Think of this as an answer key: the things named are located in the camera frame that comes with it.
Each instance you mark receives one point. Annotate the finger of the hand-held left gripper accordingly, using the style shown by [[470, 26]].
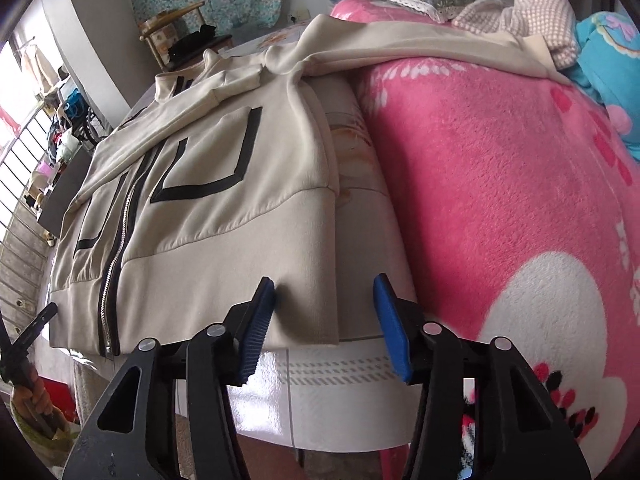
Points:
[[35, 327]]

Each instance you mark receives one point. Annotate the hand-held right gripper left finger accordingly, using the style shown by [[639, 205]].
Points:
[[257, 330]]

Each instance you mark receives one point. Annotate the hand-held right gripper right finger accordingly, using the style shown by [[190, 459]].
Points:
[[392, 330]]

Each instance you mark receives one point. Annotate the cream zip jacket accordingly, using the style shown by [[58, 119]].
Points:
[[225, 210]]

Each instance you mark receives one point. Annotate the person's left hand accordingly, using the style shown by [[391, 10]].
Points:
[[42, 400]]

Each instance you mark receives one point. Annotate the grey cabinet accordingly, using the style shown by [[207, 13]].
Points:
[[70, 195]]

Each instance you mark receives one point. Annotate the metal railing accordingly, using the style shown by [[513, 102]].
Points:
[[20, 170]]

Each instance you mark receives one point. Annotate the pink floral blanket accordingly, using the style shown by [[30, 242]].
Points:
[[500, 185]]

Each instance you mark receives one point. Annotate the pile of clutter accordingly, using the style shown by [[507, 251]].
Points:
[[65, 125]]

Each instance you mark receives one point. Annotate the wheelchair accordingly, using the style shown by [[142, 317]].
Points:
[[95, 127]]

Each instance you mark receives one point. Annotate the hanging cream garment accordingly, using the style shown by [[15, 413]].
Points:
[[37, 67]]

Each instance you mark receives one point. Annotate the wooden chair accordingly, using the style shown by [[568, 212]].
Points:
[[170, 15]]

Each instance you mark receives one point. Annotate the blue cartoon blanket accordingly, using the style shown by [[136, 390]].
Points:
[[610, 60]]

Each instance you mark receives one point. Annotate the pink checked cloth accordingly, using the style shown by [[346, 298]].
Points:
[[540, 10]]

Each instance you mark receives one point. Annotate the wall socket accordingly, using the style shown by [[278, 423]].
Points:
[[300, 16]]

